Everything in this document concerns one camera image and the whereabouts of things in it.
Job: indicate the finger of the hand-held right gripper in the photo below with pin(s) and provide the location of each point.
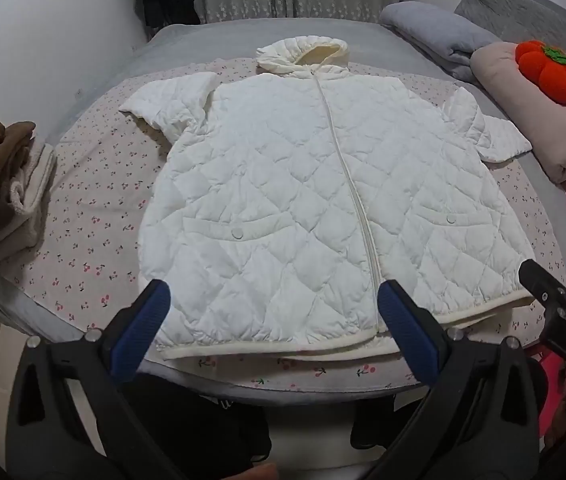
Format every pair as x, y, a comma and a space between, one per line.
543, 282

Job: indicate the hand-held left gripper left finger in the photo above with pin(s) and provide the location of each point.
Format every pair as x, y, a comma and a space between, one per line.
145, 312

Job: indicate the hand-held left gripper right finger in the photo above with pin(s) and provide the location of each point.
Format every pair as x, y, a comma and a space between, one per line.
403, 320

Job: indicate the white quilted hooded jacket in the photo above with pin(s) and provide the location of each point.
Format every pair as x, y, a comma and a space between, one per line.
288, 185

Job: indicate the cherry print bed cover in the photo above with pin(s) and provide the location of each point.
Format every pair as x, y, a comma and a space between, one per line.
93, 210

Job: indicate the person's dark pants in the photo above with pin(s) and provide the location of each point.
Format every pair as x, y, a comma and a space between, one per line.
233, 425

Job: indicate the cream fleece garment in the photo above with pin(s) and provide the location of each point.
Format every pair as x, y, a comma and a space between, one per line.
28, 195

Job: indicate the pink pillow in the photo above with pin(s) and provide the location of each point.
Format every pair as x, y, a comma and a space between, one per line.
523, 110

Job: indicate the orange pumpkin plush cushion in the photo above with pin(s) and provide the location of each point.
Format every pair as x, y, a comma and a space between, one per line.
558, 80

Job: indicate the grey quilted pillow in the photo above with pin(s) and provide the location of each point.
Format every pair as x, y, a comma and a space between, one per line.
523, 10

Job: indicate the grey folded blanket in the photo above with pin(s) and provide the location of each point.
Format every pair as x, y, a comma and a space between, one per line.
438, 30

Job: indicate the bed with grey sheet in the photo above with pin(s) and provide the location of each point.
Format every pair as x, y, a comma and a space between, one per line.
203, 40

